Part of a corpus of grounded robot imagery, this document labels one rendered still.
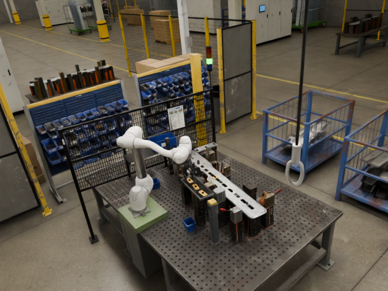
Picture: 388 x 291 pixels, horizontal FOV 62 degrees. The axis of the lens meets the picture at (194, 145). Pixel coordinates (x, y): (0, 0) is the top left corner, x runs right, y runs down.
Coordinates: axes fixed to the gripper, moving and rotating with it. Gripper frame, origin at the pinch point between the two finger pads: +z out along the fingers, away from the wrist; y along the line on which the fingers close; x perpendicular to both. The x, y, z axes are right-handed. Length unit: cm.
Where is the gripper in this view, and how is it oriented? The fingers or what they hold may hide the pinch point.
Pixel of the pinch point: (189, 176)
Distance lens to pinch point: 300.5
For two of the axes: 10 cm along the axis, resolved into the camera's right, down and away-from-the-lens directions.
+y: 8.7, -3.0, 4.0
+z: 0.9, 8.8, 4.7
